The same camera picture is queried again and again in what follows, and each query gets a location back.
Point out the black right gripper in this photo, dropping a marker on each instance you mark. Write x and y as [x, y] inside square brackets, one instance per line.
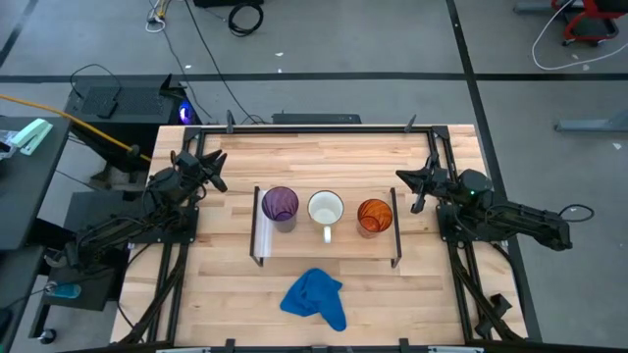
[441, 182]

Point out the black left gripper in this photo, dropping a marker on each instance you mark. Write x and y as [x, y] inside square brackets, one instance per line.
[190, 167]

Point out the purple faceted plastic tumbler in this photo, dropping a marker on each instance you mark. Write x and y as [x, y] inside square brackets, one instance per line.
[280, 206]

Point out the wooden shelf with black frame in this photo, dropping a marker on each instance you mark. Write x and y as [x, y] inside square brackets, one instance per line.
[343, 247]

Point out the white ceramic mug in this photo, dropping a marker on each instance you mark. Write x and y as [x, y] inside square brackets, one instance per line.
[325, 211]

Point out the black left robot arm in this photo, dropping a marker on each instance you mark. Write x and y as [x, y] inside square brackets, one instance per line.
[122, 228]

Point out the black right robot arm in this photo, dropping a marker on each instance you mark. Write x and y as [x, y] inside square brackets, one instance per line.
[520, 220]

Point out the black power strip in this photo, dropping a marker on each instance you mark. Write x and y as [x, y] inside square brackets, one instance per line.
[316, 118]

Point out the black computer tower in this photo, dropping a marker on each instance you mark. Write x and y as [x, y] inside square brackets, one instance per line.
[122, 103]

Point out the black cart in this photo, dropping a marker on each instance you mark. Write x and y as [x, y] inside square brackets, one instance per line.
[88, 206]

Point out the blue terry cloth towel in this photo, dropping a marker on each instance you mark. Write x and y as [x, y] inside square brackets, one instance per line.
[314, 294]

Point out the grey floor stand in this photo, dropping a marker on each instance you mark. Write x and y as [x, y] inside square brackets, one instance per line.
[589, 125]

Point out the mint green stapler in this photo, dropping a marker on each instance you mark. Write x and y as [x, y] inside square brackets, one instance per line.
[32, 136]

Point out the black desk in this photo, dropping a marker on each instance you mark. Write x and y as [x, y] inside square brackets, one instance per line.
[24, 196]

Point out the blue bottle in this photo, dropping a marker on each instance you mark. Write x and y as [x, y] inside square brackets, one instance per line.
[64, 290]

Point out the red cart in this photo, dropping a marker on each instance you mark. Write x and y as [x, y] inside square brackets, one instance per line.
[584, 24]

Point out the black table rig frame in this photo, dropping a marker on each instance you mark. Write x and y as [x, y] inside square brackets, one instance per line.
[319, 130]

